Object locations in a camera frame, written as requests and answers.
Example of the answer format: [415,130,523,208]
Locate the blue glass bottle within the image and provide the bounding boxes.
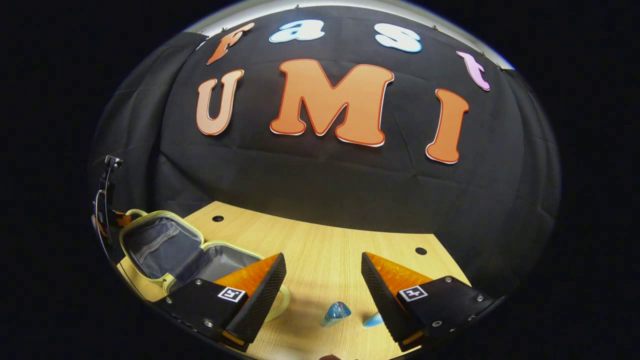
[321,301,352,328]

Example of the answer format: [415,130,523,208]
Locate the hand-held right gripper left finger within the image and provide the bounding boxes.
[152,252,287,353]

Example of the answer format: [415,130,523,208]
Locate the cream yellow suitcase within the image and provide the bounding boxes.
[119,209,292,323]

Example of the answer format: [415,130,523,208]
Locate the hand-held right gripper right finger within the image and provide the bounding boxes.
[361,251,506,353]

